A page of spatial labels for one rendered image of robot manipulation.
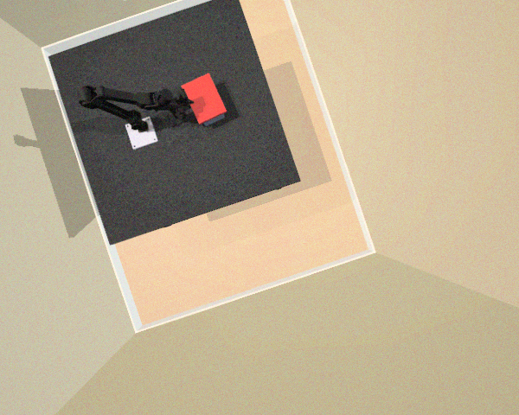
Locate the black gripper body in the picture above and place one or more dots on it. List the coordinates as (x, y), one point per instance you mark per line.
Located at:
(182, 98)

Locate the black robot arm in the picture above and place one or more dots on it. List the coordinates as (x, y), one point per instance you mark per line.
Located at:
(91, 99)

